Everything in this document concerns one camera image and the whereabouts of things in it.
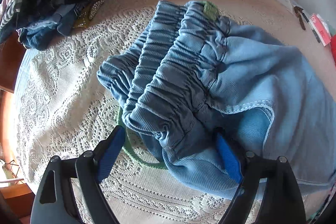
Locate white lace tablecloth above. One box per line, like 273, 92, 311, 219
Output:
12, 0, 336, 224

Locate black pen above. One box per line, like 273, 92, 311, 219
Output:
302, 11, 321, 43

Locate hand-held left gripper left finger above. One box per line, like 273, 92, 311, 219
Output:
30, 125, 126, 224

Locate red and white tissue pack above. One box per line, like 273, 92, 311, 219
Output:
308, 13, 332, 45

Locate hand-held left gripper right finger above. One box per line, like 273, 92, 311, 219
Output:
214, 132, 307, 224

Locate light blue denim pants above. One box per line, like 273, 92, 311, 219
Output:
97, 0, 336, 201

